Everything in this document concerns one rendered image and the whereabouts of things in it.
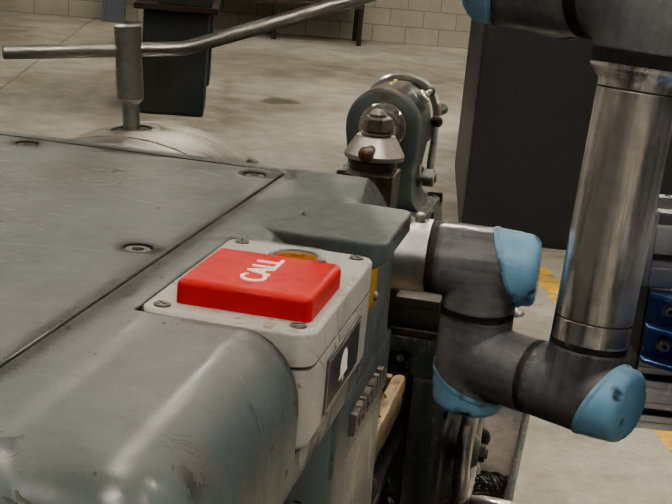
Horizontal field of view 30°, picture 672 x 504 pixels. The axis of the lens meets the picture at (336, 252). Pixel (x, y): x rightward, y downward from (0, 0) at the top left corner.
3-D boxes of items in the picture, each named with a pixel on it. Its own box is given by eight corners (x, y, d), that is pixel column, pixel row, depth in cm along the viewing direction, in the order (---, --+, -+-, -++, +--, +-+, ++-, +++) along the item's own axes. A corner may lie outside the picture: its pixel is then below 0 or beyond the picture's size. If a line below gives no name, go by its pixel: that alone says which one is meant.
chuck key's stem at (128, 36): (120, 166, 104) (114, 24, 101) (118, 161, 106) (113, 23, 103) (147, 165, 104) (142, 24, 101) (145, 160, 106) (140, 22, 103)
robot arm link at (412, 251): (420, 301, 125) (429, 222, 123) (375, 294, 126) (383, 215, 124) (431, 281, 132) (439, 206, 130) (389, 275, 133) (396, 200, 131)
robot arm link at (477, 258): (530, 325, 123) (541, 242, 121) (420, 309, 125) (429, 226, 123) (535, 303, 131) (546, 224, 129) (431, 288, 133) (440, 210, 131)
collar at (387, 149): (398, 166, 160) (400, 143, 159) (338, 159, 161) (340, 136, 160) (408, 156, 167) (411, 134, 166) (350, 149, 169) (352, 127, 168)
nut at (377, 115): (388, 139, 161) (391, 112, 160) (358, 135, 162) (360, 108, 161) (393, 134, 165) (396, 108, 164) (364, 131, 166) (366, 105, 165)
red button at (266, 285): (308, 343, 53) (312, 297, 52) (173, 322, 54) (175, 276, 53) (339, 304, 58) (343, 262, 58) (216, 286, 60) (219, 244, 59)
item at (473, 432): (471, 556, 164) (492, 389, 158) (395, 541, 166) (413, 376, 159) (491, 473, 189) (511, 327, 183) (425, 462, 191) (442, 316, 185)
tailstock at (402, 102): (417, 268, 211) (435, 95, 203) (304, 252, 214) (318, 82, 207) (441, 229, 239) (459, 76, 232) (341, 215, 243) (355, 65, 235)
